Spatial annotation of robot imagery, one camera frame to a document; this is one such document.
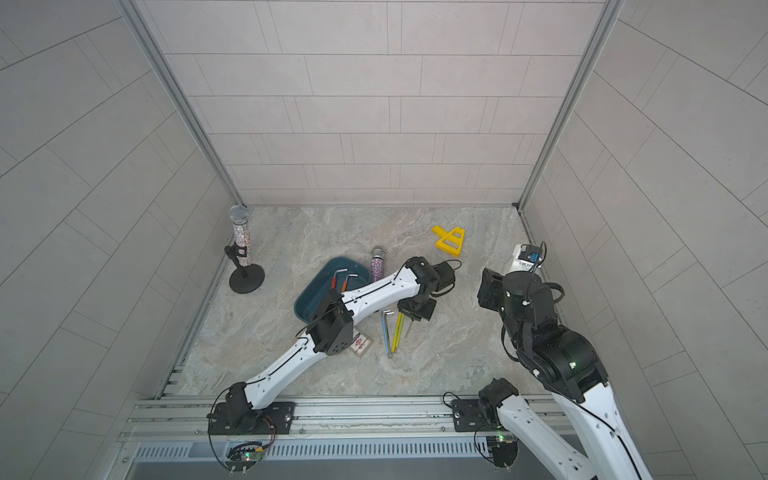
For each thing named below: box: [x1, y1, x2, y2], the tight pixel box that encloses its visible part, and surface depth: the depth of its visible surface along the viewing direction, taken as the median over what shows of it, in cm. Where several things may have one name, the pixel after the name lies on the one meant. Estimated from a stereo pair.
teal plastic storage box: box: [294, 256, 370, 322], surface depth 96 cm
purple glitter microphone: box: [371, 248, 385, 282], surface depth 99 cm
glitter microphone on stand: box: [230, 204, 251, 267], surface depth 80 cm
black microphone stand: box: [224, 242, 265, 294], surface depth 95 cm
